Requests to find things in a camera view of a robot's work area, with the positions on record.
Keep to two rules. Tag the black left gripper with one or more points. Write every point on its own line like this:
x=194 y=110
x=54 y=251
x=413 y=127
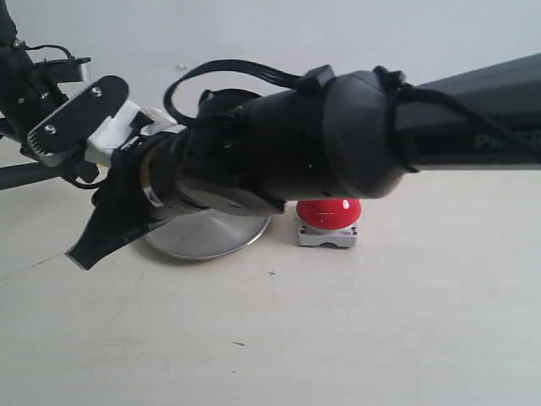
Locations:
x=28 y=95

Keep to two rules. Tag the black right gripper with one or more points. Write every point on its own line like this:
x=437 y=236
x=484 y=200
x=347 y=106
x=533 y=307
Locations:
x=139 y=195

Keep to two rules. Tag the yellow black claw hammer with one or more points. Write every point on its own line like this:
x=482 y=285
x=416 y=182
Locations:
x=29 y=173

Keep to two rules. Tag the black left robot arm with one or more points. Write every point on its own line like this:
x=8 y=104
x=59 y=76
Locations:
x=9 y=32

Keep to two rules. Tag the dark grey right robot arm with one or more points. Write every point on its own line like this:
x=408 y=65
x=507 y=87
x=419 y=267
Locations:
x=322 y=136

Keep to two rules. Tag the red dome push button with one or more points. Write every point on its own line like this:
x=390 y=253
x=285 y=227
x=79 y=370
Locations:
x=332 y=221

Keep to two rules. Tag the round silver metal plate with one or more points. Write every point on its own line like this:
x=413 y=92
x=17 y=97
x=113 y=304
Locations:
x=206 y=235

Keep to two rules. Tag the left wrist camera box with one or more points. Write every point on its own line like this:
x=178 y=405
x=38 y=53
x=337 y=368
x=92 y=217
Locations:
x=69 y=70

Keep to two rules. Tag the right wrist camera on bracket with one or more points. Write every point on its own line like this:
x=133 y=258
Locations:
x=94 y=124

